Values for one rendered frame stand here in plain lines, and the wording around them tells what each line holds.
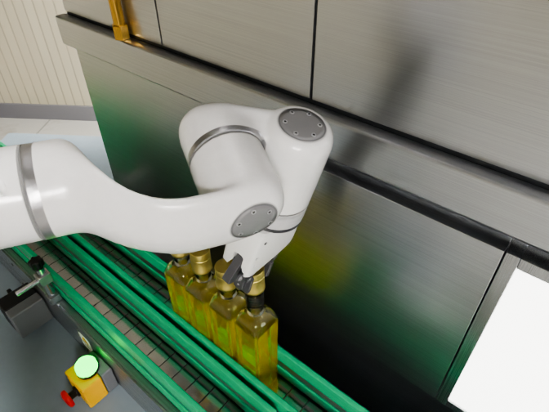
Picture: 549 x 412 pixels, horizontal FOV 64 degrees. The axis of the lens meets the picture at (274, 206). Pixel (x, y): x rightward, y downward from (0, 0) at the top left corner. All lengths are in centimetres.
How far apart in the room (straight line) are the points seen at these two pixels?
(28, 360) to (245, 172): 93
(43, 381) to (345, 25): 97
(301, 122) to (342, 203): 22
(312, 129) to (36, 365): 93
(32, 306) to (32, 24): 265
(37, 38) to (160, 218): 330
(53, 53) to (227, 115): 323
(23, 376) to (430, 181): 97
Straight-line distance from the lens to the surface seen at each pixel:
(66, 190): 39
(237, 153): 39
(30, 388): 118
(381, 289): 70
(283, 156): 43
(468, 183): 54
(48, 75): 373
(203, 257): 73
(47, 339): 124
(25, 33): 366
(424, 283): 65
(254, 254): 54
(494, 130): 53
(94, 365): 103
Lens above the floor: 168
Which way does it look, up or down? 40 degrees down
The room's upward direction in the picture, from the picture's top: straight up
